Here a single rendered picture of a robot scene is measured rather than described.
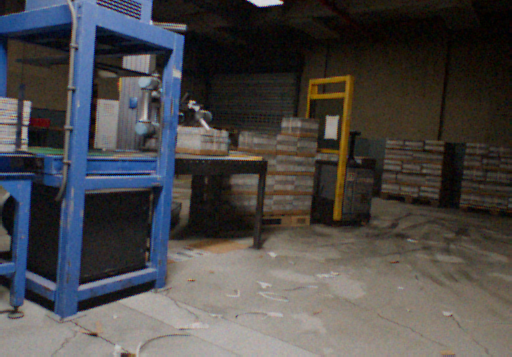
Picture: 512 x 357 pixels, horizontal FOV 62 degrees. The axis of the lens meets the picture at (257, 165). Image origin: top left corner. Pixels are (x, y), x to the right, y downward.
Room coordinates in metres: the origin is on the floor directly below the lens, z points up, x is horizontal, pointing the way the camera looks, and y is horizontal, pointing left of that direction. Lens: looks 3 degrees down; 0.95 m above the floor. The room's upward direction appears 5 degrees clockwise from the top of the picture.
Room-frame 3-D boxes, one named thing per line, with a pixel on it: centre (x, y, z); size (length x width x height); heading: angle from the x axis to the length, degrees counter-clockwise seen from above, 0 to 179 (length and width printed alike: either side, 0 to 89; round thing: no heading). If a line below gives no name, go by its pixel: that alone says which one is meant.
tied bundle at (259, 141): (4.91, 0.02, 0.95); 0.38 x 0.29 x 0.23; 34
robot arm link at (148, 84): (3.87, 1.05, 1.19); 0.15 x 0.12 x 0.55; 154
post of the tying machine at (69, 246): (2.09, 0.90, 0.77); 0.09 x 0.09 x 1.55; 56
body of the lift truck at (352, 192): (5.69, -1.14, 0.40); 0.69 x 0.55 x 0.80; 34
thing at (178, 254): (3.40, 0.54, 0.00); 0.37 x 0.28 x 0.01; 146
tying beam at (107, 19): (2.59, 1.09, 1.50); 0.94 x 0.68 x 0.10; 56
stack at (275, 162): (4.84, 0.13, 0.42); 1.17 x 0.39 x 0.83; 124
